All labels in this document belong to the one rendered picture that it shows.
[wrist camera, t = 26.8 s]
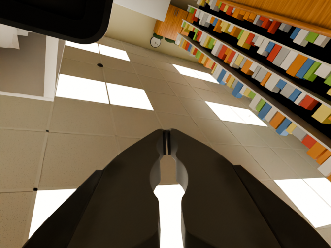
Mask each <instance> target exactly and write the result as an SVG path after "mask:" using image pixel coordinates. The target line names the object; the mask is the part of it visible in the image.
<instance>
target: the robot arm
mask: <svg viewBox="0 0 331 248"><path fill-rule="evenodd" d="M166 140H167V149H168V155H171V157H172V158H173V159H174V160H175V161H176V181H177V182H178V183H179V184H180V185H181V187H182V188H183V190H184V192H185V193H184V195H183V196H182V198H181V236H182V243H183V248H331V246H330V245H329V244H328V243H327V242H326V241H325V240H324V239H323V237H322V236H321V235H320V234H319V233H318V232H317V231H316V230H315V229H314V228H313V227H312V226H311V225H310V224H309V223H308V222H307V221H306V220H305V219H304V218H303V217H301V216H300V215H299V214H298V213H297V212H296V211H295V210H293V209H292V208H291V207H290V206H289V205H288V204H286V203H285V202H284V201H283V200H282V199H280V198H279V197H278V196H277V195H276V194H274V193H273V192H272V191H271V190H270V189H269V188H267V187H266V186H265V185H264V184H262V183H261V182H260V181H259V180H258V179H257V178H255V177H254V176H253V175H252V174H251V173H249V172H248V171H247V170H246V169H245V168H243V167H242V166H241V165H233V164H232V163H231V162H229V161H228V160H227V159H226V158H225V157H223V156H222V155H221V154H220V153H218V152H217V151H215V150H214V149H212V148H211V147H209V146H207V145H206V144H204V143H202V142H200V141H198V140H196V139H194V138H193V137H191V136H189V135H187V134H185V133H183V132H181V131H179V130H177V129H174V128H170V129H168V130H163V129H157V130H155V131H153V132H152V133H150V134H149V135H147V136H145V137H144V138H142V139H141V140H139V141H138V142H136V143H134V144H133V145H131V146H130V147H128V148H127V149H125V150H124V151H122V152H121V153H120V154H118V155H117V156H116V157H115V158H113V159H112V160H111V161H110V162H109V163H108V164H107V165H106V166H105V167H104V168H103V169H102V170H96V171H95V172H94V173H93V174H92V175H91V176H90V177H89V178H88V179H87V180H86V181H85V182H83V183H82V184H81V185H80V186H79V187H78V188H77V189H76V190H75V191H74V192H73V193H72V194H71V195H70V196H69V197H68V198H67V199H66V200H65V201H64V202H63V203H62V204H61V205H60V206H59V207H58V208H57V209H56V210H55V211H54V212H53V213H52V214H51V215H50V216H49V217H48V218H47V219H46V220H45V221H44V222H43V223H42V225H41V226H40V227H39V228H38V229H37V230H36V231H35V232H34V233H33V234H32V235H31V236H30V238H29V239H28V240H27V241H26V242H25V244H24V245H23V246H22V247H21V248H160V244H161V222H160V206H159V200H158V198H157V196H156V195H155V194H154V190H155V188H156V187H157V185H158V184H159V183H160V181H161V169H160V160H161V159H162V157H163V156H164V155H166Z"/></svg>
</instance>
